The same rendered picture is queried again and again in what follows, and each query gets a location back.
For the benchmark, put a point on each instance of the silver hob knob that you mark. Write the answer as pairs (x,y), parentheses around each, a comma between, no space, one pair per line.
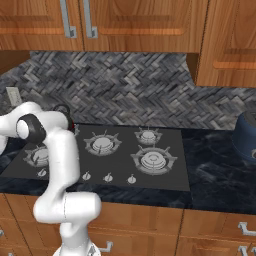
(108,177)
(131,179)
(86,176)
(42,172)

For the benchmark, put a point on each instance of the dark red round object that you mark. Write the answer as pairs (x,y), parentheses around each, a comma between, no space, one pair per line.
(67,115)

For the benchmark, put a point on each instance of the dark blue pot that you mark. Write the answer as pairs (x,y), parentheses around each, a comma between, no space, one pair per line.
(246,136)

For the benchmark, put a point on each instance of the tall wooden cabinet door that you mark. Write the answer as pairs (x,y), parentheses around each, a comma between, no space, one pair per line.
(233,40)

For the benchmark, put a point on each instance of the wooden wall cabinet door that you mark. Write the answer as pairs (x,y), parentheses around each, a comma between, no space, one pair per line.
(33,20)
(143,20)

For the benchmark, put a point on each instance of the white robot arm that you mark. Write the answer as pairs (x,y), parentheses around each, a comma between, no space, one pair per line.
(61,156)

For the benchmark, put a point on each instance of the wooden drawer front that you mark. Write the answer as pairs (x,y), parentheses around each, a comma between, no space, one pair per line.
(206,248)
(140,245)
(213,225)
(143,218)
(23,206)

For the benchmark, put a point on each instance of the dark grey gas hob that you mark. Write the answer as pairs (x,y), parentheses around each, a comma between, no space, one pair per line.
(123,166)

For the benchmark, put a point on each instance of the white wall socket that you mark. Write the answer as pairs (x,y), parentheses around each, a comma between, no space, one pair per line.
(14,96)

